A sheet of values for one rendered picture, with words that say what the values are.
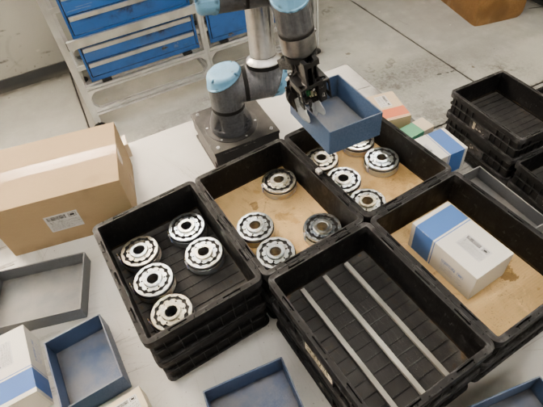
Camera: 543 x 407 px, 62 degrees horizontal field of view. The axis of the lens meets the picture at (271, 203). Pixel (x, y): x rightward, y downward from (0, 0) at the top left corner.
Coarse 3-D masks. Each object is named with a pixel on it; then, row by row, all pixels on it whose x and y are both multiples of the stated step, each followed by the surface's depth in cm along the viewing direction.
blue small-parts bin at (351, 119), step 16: (336, 80) 122; (336, 96) 125; (352, 96) 118; (336, 112) 121; (352, 112) 120; (368, 112) 114; (320, 128) 109; (336, 128) 116; (352, 128) 108; (368, 128) 110; (320, 144) 112; (336, 144) 109; (352, 144) 111
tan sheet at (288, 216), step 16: (240, 192) 137; (256, 192) 136; (304, 192) 135; (224, 208) 133; (240, 208) 133; (256, 208) 132; (272, 208) 131; (288, 208) 131; (304, 208) 130; (320, 208) 130; (288, 224) 127; (288, 240) 123; (304, 240) 123
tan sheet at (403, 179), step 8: (376, 144) 146; (336, 152) 145; (344, 160) 142; (352, 160) 142; (360, 160) 142; (352, 168) 139; (360, 168) 139; (400, 168) 138; (360, 176) 137; (368, 176) 137; (392, 176) 136; (400, 176) 135; (408, 176) 135; (416, 176) 135; (368, 184) 134; (376, 184) 134; (384, 184) 134; (392, 184) 134; (400, 184) 133; (408, 184) 133; (416, 184) 133; (384, 192) 132; (392, 192) 131; (400, 192) 131
